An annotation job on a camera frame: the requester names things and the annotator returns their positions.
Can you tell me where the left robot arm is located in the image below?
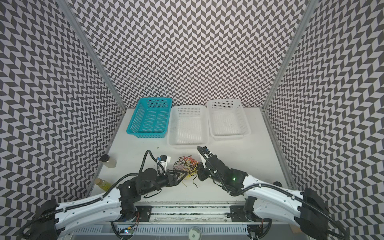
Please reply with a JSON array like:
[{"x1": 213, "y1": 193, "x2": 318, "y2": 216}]
[{"x1": 18, "y1": 155, "x2": 187, "y2": 240}]

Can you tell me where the black cap jar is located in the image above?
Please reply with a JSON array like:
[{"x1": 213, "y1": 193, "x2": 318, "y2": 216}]
[{"x1": 100, "y1": 154, "x2": 117, "y2": 168}]

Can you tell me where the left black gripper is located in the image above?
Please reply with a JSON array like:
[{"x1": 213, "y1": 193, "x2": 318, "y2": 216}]
[{"x1": 140, "y1": 170, "x2": 189, "y2": 195}]

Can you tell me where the white plastic basket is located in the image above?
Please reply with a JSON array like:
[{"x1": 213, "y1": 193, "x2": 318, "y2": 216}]
[
  {"x1": 167, "y1": 105, "x2": 210, "y2": 149},
  {"x1": 207, "y1": 99, "x2": 251, "y2": 141}
]

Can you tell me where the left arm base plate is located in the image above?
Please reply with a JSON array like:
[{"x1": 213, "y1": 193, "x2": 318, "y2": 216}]
[{"x1": 114, "y1": 206, "x2": 153, "y2": 223}]

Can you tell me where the cable bundle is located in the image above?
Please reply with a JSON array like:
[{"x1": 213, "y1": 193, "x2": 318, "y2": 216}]
[{"x1": 172, "y1": 155, "x2": 202, "y2": 188}]

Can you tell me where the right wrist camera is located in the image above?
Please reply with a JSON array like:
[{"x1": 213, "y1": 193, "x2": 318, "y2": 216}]
[{"x1": 197, "y1": 146, "x2": 215, "y2": 170}]

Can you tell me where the middle white plastic basket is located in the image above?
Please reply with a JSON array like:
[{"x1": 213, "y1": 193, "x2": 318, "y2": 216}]
[{"x1": 167, "y1": 105, "x2": 210, "y2": 149}]

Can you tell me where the yellow liquid bottle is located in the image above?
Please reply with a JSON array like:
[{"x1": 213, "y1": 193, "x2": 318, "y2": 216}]
[{"x1": 95, "y1": 178, "x2": 112, "y2": 192}]

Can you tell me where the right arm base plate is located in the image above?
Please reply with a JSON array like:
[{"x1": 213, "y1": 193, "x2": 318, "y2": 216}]
[{"x1": 227, "y1": 205, "x2": 272, "y2": 223}]

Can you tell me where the round white knob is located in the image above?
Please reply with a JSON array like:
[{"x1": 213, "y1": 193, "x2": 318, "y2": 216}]
[{"x1": 188, "y1": 227, "x2": 202, "y2": 240}]

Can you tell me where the teal plastic basket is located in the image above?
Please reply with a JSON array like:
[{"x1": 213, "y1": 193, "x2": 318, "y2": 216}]
[{"x1": 127, "y1": 98, "x2": 173, "y2": 139}]

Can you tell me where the right white plastic basket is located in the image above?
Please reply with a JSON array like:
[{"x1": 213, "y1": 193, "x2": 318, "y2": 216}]
[{"x1": 207, "y1": 99, "x2": 251, "y2": 141}]

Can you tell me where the aluminium front rail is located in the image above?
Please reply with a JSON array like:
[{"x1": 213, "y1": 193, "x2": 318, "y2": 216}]
[{"x1": 70, "y1": 202, "x2": 314, "y2": 224}]

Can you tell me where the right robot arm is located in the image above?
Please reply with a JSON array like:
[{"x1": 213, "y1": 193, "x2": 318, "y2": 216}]
[{"x1": 197, "y1": 146, "x2": 350, "y2": 240}]

